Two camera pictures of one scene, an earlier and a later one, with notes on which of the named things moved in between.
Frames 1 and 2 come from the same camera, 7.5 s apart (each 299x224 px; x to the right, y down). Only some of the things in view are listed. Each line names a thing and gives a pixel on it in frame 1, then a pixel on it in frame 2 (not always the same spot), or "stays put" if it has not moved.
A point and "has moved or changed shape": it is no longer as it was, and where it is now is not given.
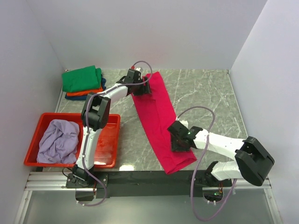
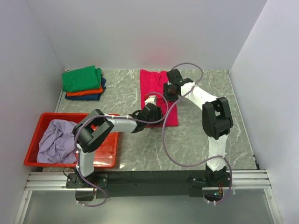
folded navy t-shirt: (84, 97) stays put
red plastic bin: (107, 153) stays put
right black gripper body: (176, 145) to (168, 93)
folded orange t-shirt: (83, 93) stays put
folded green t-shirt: (86, 79) stays put
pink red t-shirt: (157, 114) has moved or changed shape
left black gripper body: (138, 90) to (158, 116)
